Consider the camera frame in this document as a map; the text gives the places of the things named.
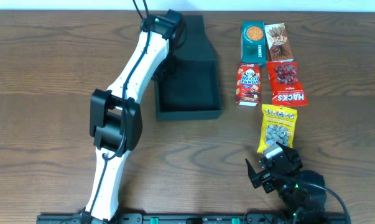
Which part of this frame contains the red Hacks candy bag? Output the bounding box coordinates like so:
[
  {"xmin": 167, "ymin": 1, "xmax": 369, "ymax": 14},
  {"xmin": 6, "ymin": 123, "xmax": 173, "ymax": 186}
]
[{"xmin": 266, "ymin": 62, "xmax": 308, "ymax": 107}]

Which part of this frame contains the dark green gift box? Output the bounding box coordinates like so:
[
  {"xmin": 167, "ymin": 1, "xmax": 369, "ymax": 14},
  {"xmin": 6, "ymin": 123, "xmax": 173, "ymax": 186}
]
[{"xmin": 154, "ymin": 15, "xmax": 222, "ymax": 121}]

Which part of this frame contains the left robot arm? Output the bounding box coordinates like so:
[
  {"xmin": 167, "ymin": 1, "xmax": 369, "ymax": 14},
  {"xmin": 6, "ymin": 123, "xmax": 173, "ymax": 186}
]
[{"xmin": 80, "ymin": 10, "xmax": 185, "ymax": 223}]

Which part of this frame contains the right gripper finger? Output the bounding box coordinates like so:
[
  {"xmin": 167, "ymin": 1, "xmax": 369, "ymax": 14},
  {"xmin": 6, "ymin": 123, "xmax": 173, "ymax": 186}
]
[
  {"xmin": 245, "ymin": 159, "xmax": 262, "ymax": 189},
  {"xmin": 276, "ymin": 142, "xmax": 299, "ymax": 162}
]

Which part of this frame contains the teal Chunkies cookie box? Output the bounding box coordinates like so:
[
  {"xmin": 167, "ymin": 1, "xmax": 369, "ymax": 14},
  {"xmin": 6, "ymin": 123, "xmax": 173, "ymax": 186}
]
[{"xmin": 241, "ymin": 21, "xmax": 267, "ymax": 67}]

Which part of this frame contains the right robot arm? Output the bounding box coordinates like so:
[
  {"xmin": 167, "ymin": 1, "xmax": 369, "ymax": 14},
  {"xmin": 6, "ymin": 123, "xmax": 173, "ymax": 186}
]
[{"xmin": 246, "ymin": 142, "xmax": 326, "ymax": 223}]

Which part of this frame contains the yellow Hacks candy bag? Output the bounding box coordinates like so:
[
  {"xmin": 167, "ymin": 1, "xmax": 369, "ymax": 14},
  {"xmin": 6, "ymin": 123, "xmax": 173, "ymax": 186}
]
[{"xmin": 257, "ymin": 104, "xmax": 298, "ymax": 153}]

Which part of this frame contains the brown Pocky box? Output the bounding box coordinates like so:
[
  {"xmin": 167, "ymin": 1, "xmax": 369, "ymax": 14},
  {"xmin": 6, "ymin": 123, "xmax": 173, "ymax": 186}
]
[{"xmin": 264, "ymin": 23, "xmax": 294, "ymax": 62}]

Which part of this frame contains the red Hello Panda box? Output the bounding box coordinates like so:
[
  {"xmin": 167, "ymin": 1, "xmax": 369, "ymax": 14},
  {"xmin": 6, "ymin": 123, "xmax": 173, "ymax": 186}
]
[{"xmin": 236, "ymin": 63, "xmax": 261, "ymax": 106}]

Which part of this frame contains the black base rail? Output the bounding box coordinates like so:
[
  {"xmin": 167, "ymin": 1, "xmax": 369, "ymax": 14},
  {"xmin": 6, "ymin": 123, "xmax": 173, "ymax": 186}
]
[{"xmin": 35, "ymin": 212, "xmax": 352, "ymax": 224}]

